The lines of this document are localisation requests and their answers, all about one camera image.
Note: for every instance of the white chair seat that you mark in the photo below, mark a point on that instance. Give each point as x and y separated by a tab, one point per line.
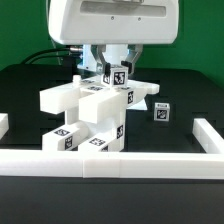
115	126

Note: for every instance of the white chair back frame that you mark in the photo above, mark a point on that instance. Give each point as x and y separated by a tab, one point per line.
94	101

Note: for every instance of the black cable thick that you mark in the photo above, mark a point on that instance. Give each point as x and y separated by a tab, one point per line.
57	53

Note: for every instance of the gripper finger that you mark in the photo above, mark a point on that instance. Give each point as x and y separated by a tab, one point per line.
134	52
102	66

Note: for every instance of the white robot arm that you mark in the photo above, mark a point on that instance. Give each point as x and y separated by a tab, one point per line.
114	54

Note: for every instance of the white block at left edge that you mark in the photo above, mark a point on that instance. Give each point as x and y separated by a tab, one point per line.
4	125

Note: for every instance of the white sheet with tags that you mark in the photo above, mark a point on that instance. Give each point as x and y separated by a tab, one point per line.
141	105

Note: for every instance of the white U-shaped obstacle fence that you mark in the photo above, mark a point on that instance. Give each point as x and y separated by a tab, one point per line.
206	165

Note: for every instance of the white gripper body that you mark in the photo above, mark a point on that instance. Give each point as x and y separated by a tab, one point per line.
98	22

